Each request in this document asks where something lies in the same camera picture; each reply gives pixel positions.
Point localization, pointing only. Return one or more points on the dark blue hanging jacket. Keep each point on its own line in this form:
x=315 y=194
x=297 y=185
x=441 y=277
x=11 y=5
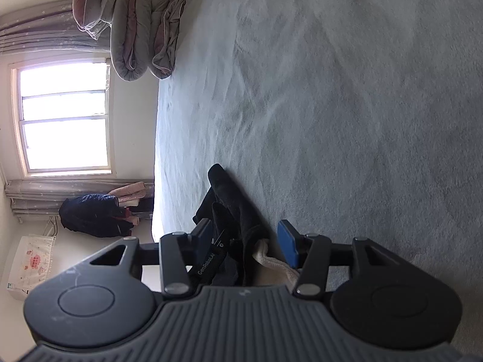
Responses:
x=90 y=215

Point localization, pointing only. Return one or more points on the printed air conditioner cover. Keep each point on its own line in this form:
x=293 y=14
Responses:
x=34 y=262

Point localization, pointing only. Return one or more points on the pink hanging clothes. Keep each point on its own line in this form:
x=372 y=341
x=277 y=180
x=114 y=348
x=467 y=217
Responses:
x=130 y=192

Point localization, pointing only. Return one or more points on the bed with grey sheet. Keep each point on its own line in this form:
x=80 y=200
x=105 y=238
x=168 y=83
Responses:
x=339 y=120

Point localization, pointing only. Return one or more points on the grey pillow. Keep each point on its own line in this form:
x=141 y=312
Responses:
x=107 y=3

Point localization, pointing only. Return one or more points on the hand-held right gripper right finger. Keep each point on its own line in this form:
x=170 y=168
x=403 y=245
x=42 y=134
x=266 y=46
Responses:
x=288 y=243

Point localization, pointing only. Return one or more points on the white air conditioner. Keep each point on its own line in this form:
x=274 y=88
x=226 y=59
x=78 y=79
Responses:
x=17 y=292

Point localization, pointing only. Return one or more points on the grey star curtain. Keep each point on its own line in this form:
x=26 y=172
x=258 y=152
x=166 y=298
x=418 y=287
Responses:
x=37 y=30
x=45 y=192

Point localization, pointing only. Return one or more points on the black pants beige fleece lining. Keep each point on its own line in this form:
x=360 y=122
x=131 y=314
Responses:
x=230 y=196

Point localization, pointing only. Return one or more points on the window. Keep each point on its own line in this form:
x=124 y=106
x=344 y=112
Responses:
x=64 y=120

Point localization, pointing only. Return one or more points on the folded grey pink quilt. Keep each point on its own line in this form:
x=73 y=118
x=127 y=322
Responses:
x=151 y=26

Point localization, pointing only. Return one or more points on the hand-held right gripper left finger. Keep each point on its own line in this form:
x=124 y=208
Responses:
x=202 y=239

